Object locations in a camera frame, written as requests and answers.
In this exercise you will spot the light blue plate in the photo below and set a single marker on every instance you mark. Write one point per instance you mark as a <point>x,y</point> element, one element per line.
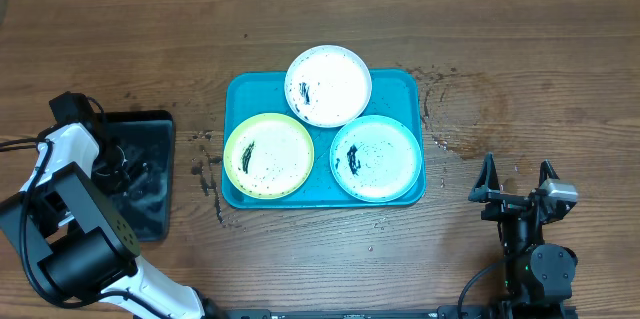
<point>378,161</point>

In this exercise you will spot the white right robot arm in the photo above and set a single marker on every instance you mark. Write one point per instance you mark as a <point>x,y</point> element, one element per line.
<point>537,276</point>

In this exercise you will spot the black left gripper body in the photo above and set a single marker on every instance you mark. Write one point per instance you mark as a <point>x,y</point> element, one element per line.
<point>114,160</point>

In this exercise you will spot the white plate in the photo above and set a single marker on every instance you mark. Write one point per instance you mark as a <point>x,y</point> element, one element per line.
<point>328,86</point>

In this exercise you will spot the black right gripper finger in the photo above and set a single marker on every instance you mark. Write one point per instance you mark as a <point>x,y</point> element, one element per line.
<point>487,187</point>
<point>546,172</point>

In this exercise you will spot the black water tray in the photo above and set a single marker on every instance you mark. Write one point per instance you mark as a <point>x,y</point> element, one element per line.
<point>139,179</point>

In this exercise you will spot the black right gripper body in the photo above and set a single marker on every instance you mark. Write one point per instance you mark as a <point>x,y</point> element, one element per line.
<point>513,198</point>

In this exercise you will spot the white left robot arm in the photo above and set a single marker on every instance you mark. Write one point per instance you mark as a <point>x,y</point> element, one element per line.
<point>75,248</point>

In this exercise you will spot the yellow-green plate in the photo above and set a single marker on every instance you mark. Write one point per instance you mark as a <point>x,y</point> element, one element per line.
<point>268,156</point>

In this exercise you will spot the blue plastic tray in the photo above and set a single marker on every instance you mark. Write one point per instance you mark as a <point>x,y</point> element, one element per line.
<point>394,94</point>

